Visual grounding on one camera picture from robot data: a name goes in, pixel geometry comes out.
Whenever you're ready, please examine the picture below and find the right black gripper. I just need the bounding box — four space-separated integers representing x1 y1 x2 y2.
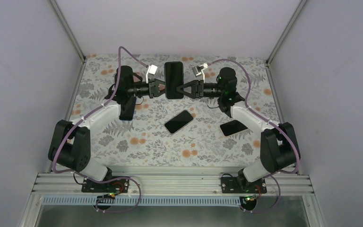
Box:
177 79 224 99

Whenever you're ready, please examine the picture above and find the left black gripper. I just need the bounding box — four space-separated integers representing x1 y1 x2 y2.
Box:
127 79 173 99

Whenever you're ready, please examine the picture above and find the blue phone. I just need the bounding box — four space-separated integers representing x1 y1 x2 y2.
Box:
119 96 137 121

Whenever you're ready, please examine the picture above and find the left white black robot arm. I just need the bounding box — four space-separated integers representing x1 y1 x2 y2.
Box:
48 65 165 192

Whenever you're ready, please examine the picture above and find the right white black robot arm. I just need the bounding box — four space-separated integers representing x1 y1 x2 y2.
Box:
176 67 300 192

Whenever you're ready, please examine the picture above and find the phone in beige case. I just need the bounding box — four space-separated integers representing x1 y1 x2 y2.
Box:
219 120 248 137

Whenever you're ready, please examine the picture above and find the floral patterned table mat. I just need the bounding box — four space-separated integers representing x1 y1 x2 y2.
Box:
71 53 278 167

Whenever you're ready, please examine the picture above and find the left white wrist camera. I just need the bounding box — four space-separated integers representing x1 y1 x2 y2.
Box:
145 64 158 84

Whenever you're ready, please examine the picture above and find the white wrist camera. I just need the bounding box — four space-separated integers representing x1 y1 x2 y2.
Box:
192 63 208 80
145 64 158 84

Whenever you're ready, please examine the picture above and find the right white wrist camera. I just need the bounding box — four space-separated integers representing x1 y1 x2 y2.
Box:
192 63 208 80

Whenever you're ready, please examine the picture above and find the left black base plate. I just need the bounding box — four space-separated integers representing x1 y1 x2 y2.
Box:
81 178 130 194

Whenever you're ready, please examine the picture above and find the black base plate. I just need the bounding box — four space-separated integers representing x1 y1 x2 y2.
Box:
81 178 130 194
220 174 267 194

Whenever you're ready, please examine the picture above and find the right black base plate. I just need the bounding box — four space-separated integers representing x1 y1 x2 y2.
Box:
220 174 267 194

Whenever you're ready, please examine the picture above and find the aluminium rail frame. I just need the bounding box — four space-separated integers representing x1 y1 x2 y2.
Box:
20 166 324 227

